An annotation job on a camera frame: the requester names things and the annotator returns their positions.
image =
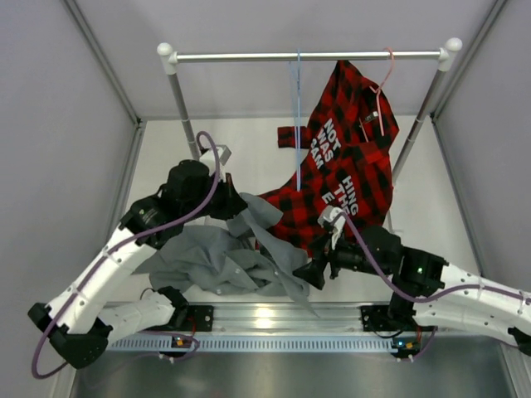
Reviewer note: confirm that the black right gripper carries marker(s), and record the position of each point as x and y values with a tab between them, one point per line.
313	272

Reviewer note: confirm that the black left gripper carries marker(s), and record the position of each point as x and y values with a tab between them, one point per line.
232	202

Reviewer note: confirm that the grey button shirt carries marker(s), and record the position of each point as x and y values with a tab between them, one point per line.
241	258

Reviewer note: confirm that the blue wire hanger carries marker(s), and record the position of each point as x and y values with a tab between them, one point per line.
295	93

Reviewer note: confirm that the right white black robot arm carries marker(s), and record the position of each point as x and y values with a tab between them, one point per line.
427	290

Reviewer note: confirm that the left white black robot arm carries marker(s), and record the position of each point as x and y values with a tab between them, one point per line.
77	323

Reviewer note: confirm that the red black plaid shirt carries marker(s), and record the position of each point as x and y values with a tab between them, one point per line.
340	169

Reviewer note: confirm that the silver clothes rack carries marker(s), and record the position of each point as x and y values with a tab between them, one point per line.
444	56

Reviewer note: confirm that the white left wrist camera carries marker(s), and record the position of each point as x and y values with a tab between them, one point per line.
215	155

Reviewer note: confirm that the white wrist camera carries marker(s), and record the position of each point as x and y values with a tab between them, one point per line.
333	219
215	155

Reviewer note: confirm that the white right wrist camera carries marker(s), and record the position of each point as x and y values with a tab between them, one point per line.
333	219

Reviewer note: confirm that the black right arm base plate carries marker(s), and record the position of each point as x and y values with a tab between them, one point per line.
379	318

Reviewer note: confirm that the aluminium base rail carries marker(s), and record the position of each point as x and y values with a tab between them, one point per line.
352	319

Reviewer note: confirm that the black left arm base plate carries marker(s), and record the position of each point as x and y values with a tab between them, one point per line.
199	318

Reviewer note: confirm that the slotted grey cable duct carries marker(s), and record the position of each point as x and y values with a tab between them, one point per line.
218	344

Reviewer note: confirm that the pink wire hanger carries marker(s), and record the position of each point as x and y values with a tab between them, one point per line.
377	111

